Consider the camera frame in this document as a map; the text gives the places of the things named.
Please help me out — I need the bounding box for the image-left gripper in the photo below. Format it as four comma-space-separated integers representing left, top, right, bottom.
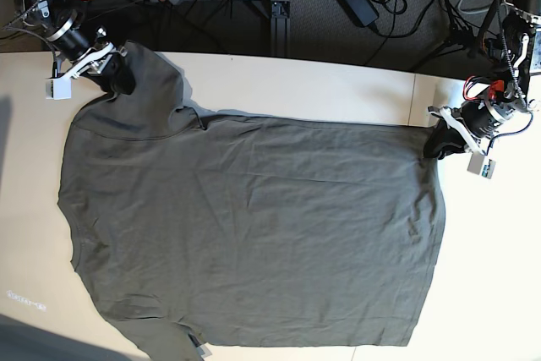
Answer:
52, 27, 135, 95

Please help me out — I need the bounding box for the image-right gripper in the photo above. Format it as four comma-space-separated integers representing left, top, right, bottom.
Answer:
423, 101, 514, 160

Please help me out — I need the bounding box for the dark grey T-shirt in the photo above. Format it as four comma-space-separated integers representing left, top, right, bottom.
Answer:
58, 42, 445, 360

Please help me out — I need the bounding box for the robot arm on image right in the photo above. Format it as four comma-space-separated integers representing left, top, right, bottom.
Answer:
414, 0, 540, 160

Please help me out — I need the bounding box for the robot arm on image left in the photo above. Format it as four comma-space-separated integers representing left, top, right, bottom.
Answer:
5, 0, 135, 100

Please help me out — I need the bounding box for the black tripod stand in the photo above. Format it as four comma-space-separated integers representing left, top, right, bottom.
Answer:
410, 0, 500, 72

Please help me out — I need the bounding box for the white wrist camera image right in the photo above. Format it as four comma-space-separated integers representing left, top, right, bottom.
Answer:
467, 153, 496, 179

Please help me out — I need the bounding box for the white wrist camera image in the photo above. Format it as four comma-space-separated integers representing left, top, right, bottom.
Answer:
46, 77, 72, 101
467, 153, 496, 179

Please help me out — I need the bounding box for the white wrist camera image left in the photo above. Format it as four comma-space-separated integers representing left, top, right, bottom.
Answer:
46, 77, 72, 101

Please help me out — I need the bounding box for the aluminium frame post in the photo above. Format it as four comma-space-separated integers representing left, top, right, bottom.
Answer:
270, 0, 291, 57

